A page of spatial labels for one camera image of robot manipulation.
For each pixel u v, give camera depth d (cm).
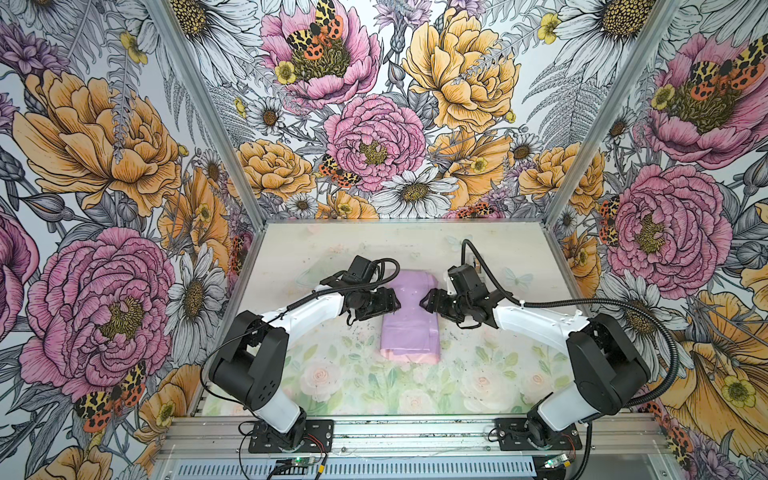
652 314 78
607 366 45
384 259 81
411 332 85
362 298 71
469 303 69
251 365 45
